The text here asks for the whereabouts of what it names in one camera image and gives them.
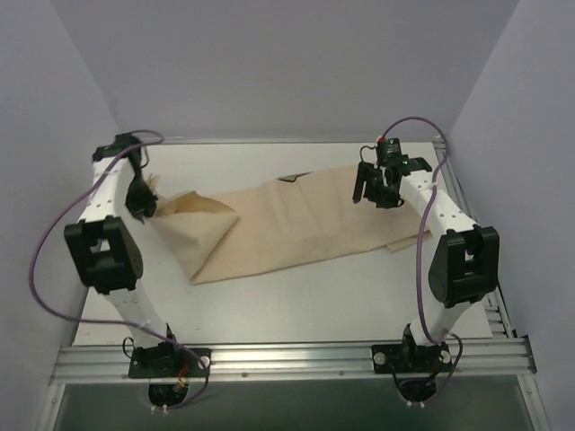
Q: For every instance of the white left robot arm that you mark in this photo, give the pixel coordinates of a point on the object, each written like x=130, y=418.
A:
x=105, y=253

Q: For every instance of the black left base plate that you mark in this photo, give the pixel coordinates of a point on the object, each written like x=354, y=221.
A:
x=163, y=361

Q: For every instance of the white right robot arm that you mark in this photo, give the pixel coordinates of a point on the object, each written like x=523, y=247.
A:
x=457, y=260

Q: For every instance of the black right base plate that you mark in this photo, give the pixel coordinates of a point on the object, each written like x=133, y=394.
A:
x=399, y=359

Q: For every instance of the beige cloth wrap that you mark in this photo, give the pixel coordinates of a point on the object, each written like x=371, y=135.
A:
x=279, y=224

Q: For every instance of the aluminium mounting rail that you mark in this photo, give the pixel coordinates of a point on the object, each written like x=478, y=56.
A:
x=291, y=362

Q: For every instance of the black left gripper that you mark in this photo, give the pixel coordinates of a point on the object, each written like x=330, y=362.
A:
x=140, y=203

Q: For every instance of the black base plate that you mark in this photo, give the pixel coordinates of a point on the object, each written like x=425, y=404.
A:
x=399, y=359
x=163, y=361

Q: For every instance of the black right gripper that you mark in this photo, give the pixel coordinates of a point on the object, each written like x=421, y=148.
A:
x=371, y=187

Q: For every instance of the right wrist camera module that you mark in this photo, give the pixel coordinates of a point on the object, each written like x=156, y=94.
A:
x=388, y=151

